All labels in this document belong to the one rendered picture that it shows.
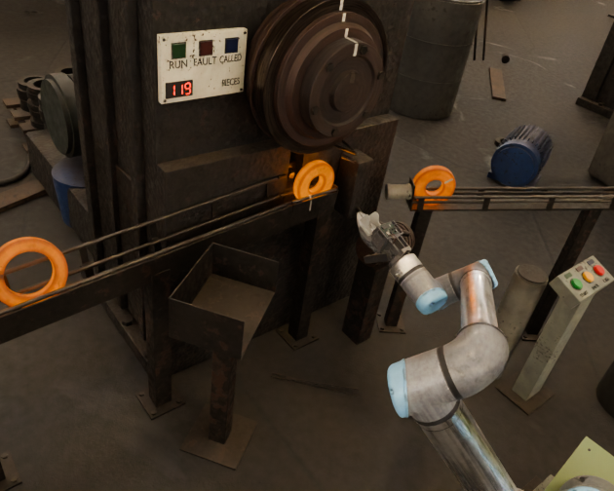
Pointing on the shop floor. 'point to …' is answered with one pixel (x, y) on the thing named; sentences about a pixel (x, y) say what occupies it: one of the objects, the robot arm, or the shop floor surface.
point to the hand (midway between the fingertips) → (360, 216)
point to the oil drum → (435, 56)
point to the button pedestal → (554, 337)
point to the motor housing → (367, 291)
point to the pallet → (29, 103)
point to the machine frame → (201, 152)
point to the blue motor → (521, 157)
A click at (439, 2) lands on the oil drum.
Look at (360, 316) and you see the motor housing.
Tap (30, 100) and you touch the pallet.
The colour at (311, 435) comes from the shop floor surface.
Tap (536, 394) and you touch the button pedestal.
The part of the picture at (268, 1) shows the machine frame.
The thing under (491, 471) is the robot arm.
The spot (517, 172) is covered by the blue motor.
